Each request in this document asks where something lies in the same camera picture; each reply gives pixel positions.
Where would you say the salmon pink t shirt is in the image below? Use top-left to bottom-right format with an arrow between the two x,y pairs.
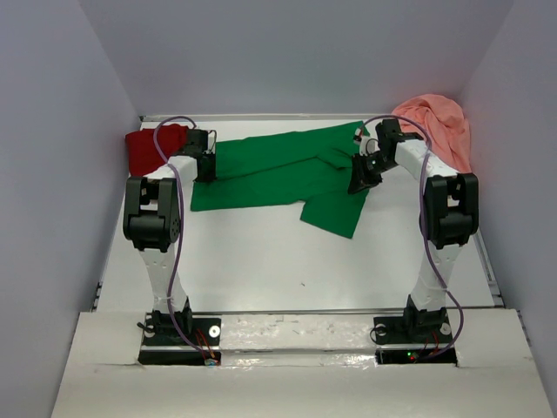
392,94 -> 472,172

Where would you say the dark red t shirt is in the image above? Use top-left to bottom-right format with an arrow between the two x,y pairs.
125,124 -> 188,177

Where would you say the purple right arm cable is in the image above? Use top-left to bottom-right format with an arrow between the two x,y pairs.
354,114 -> 464,361

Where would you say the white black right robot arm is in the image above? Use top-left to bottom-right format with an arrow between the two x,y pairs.
348,115 -> 479,347

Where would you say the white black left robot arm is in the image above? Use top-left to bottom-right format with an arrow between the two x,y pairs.
123,124 -> 217,350

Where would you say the green t shirt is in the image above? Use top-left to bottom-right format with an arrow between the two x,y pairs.
190,121 -> 367,239

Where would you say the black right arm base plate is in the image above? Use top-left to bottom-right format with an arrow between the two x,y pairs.
370,316 -> 458,366

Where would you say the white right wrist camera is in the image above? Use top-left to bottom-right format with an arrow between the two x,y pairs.
353,128 -> 379,157

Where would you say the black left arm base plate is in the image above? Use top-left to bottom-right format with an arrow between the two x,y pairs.
137,315 -> 222,367

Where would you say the white front cover board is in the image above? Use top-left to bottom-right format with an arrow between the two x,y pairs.
53,309 -> 552,417

